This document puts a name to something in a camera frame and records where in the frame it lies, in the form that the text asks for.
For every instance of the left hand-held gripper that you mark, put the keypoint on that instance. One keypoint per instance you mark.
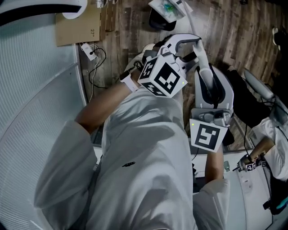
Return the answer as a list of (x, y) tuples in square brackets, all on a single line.
[(165, 78)]

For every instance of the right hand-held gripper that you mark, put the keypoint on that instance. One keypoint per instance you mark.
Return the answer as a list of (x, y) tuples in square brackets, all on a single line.
[(207, 137)]

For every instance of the black waste bin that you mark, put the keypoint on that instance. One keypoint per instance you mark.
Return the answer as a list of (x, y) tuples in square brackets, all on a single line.
[(157, 24)]

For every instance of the person's right forearm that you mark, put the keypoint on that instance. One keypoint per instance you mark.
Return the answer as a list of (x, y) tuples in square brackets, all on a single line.
[(213, 166)]

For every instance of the person's left forearm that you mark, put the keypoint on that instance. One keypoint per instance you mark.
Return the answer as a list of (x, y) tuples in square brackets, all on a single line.
[(101, 107)]

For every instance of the green paper scraps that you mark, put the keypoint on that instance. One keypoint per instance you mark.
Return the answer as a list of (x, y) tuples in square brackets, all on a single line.
[(168, 9)]

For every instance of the person's white shirt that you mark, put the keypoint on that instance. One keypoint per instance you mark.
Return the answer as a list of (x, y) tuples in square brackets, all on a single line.
[(139, 146)]

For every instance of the white power adapter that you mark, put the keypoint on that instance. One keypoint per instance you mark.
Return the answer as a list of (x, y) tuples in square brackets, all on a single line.
[(87, 50)]

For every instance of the flat cardboard box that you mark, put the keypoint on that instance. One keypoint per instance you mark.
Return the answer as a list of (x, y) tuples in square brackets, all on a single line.
[(76, 29)]

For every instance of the round white monitor stand base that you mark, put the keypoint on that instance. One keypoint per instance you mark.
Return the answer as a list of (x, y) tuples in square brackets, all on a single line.
[(74, 15)]

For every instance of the curved computer monitor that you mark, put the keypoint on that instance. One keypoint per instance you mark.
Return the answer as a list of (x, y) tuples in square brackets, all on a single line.
[(45, 10)]

